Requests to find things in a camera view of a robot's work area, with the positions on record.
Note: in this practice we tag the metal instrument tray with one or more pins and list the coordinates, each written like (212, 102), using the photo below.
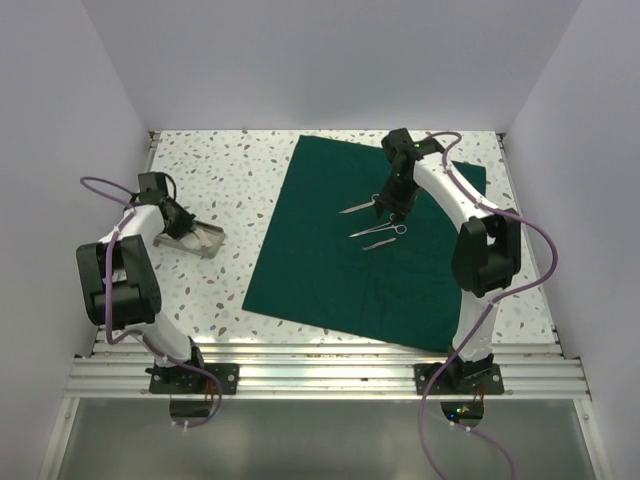
(190, 244)

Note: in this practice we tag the aluminium rail frame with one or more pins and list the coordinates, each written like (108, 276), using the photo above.
(232, 178)

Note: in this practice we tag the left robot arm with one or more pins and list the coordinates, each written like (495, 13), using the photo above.
(119, 286)

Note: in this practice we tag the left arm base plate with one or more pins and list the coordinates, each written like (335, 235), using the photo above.
(179, 381)

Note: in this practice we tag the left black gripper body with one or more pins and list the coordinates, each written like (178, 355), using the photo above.
(182, 222)

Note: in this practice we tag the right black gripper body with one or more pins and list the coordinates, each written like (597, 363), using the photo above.
(398, 196)

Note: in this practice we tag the white strip packet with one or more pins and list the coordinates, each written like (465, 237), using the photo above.
(203, 238)

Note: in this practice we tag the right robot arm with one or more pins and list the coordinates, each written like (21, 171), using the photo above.
(487, 251)

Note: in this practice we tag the green surgical drape cloth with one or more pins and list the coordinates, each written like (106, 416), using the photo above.
(310, 271)

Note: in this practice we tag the silver hemostat forceps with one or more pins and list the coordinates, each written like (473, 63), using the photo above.
(392, 224)

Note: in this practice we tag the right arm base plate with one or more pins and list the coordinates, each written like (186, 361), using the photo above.
(448, 383)

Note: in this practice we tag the silver surgical scissors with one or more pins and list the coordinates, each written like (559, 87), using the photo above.
(371, 202)

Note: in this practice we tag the short tweezers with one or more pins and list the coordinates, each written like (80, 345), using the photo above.
(379, 244)

